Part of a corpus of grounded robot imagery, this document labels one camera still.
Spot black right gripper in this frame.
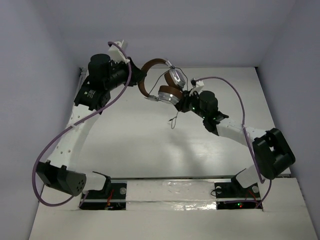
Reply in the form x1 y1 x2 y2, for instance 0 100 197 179
171 88 208 120

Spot brown silver headphones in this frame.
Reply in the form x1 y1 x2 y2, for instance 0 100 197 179
138 58 186 105

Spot thin black headphone cable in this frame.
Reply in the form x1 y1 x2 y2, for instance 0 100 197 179
149 67 188 130

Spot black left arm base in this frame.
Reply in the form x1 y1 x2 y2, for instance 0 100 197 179
79 181 127 211

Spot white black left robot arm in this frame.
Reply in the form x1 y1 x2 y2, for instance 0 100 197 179
32 53 146 197

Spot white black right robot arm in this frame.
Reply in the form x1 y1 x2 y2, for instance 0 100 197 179
175 90 296 197

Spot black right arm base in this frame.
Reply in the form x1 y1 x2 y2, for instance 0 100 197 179
210 176 263 210

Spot white front board with tape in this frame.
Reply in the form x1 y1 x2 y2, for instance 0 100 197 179
30 178 317 240

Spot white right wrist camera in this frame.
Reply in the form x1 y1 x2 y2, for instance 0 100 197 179
189 78 204 97

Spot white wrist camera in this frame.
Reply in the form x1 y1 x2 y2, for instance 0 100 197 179
189 78 204 97
107 39 130 64

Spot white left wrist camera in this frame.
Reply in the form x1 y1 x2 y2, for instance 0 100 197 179
107 39 130 64

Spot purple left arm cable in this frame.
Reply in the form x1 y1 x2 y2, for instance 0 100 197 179
31 41 133 208

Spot aluminium rail left table edge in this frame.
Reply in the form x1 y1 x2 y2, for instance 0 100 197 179
78 67 87 88

